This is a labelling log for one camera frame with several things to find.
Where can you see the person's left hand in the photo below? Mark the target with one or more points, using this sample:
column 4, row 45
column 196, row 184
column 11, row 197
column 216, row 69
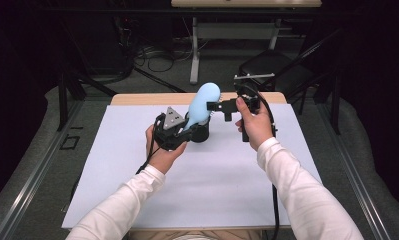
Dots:
column 165, row 156

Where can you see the white-framed wooden desk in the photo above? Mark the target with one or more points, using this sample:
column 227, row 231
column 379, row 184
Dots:
column 233, row 30

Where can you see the person's right hand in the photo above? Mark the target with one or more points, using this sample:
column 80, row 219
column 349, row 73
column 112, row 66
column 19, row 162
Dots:
column 255, row 126

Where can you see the black folding chair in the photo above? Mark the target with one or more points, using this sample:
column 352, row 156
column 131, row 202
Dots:
column 287, row 66

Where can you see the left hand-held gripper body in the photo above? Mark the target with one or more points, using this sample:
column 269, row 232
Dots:
column 172, row 121

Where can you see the black metal stand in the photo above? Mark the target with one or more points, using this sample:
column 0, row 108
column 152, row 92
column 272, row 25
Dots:
column 63, row 100
column 335, row 103

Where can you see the black mesh cup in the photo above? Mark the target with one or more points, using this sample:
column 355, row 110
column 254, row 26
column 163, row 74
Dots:
column 202, row 134

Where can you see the white table board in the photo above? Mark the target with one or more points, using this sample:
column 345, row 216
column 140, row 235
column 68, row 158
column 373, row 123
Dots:
column 203, row 186

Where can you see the light blue hairbrush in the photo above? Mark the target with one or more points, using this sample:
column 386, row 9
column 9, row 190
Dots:
column 200, row 103

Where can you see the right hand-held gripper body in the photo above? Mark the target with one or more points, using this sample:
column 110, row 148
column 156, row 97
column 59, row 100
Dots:
column 248, row 93

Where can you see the metal floor rail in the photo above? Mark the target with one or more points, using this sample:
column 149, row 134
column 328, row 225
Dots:
column 30, row 186
column 357, row 190

